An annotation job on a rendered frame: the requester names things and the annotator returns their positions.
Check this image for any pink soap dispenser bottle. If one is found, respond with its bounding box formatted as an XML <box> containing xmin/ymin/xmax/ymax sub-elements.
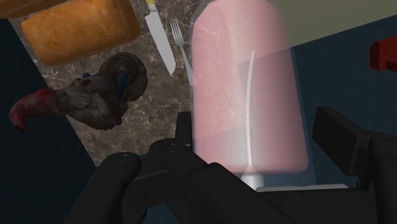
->
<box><xmin>188</xmin><ymin>0</ymin><xmax>317</xmax><ymax>191</ymax></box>

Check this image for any yellow handled knife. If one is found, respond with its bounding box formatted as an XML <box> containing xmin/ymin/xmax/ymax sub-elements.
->
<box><xmin>144</xmin><ymin>0</ymin><xmax>177</xmax><ymax>76</ymax></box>

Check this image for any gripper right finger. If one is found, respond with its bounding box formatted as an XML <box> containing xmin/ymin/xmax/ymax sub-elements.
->
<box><xmin>311</xmin><ymin>106</ymin><xmax>397</xmax><ymax>224</ymax></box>

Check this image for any red block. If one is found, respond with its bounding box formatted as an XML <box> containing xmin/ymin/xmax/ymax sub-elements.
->
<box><xmin>369</xmin><ymin>37</ymin><xmax>397</xmax><ymax>73</ymax></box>

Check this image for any brown animal figure red tail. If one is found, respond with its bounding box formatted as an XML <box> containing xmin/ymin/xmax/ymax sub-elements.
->
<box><xmin>8</xmin><ymin>52</ymin><xmax>149</xmax><ymax>132</ymax></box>

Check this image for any orange bread loaf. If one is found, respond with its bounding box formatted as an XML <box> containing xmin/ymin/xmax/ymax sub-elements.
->
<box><xmin>20</xmin><ymin>0</ymin><xmax>141</xmax><ymax>67</ymax></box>

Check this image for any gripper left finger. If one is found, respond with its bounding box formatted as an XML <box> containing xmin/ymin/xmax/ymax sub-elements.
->
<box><xmin>63</xmin><ymin>111</ymin><xmax>298</xmax><ymax>224</ymax></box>

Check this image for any silver fork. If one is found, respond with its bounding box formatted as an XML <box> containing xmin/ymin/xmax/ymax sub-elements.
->
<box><xmin>170</xmin><ymin>19</ymin><xmax>195</xmax><ymax>88</ymax></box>

